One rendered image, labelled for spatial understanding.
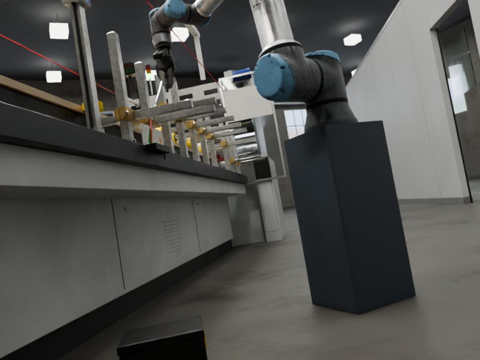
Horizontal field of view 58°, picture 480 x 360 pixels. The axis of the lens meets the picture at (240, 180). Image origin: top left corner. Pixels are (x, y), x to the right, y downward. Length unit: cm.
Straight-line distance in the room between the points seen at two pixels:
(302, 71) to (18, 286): 107
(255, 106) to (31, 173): 349
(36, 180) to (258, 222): 354
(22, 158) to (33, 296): 48
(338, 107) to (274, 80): 26
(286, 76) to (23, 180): 80
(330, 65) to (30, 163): 99
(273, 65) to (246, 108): 310
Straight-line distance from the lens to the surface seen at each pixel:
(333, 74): 154
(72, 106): 183
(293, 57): 144
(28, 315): 146
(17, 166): 115
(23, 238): 146
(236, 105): 452
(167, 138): 221
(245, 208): 456
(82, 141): 134
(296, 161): 155
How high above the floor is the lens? 38
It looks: 4 degrees up
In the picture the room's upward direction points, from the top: 10 degrees counter-clockwise
